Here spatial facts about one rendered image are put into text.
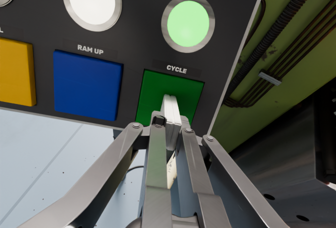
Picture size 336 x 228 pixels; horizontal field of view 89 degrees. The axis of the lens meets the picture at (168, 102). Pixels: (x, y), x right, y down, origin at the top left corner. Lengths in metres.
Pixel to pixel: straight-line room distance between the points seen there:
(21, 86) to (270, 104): 0.54
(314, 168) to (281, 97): 0.19
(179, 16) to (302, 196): 0.43
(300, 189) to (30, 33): 0.51
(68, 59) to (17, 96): 0.08
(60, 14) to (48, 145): 1.18
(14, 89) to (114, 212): 1.00
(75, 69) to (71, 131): 1.16
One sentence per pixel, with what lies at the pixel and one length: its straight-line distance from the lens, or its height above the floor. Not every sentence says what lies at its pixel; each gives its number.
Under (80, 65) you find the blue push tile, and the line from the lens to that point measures 0.22.
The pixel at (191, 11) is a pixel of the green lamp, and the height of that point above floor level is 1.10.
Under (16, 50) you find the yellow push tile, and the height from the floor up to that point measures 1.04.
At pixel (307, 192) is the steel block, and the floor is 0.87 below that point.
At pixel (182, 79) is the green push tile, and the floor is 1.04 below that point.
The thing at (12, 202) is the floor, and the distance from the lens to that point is 1.32.
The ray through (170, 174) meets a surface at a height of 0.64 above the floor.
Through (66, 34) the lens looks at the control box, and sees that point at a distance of 0.23.
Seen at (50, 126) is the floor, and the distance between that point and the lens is 1.42.
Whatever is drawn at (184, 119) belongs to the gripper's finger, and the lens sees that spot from 0.18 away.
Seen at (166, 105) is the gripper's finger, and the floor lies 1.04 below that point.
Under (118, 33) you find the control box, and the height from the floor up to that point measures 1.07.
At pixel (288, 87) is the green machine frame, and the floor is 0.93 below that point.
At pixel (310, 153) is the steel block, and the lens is 0.47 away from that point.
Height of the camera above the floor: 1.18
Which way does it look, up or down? 52 degrees down
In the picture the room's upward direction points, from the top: 20 degrees clockwise
